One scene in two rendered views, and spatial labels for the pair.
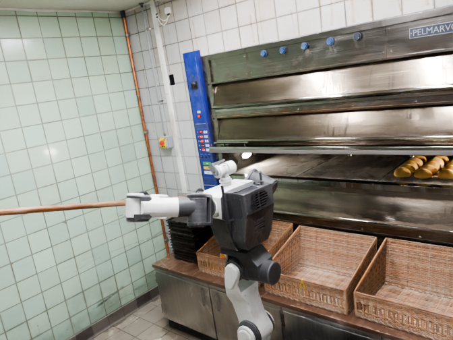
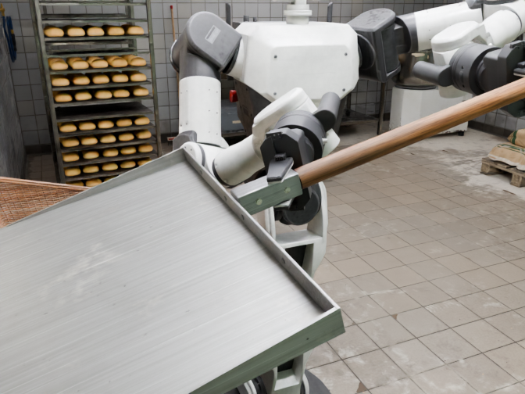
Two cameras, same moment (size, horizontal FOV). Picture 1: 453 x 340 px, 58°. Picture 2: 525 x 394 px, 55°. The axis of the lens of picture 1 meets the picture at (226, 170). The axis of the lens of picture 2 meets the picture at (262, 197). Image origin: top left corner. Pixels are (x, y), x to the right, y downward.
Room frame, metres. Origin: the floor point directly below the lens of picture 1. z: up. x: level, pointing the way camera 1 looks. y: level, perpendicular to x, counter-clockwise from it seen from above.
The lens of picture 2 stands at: (3.09, 0.45, 1.44)
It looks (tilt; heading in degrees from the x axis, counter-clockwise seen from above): 21 degrees down; 205
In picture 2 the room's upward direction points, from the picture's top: straight up
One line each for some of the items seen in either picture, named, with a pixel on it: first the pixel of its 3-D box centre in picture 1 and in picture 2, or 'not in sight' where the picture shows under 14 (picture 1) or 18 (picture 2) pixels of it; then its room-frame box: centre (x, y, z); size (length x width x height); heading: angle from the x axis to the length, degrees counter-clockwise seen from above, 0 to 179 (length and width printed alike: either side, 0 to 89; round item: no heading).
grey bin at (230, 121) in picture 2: not in sight; (226, 114); (-1.63, -2.19, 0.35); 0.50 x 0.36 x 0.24; 48
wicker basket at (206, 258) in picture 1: (245, 247); not in sight; (2.76, -0.06, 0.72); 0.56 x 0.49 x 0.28; 48
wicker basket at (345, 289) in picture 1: (320, 264); not in sight; (2.33, -0.49, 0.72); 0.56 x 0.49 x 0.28; 48
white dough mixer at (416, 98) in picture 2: not in sight; (427, 79); (-3.09, -0.33, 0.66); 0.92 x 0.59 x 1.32; 138
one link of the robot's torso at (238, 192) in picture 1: (238, 212); (287, 80); (1.92, -0.03, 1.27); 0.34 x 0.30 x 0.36; 133
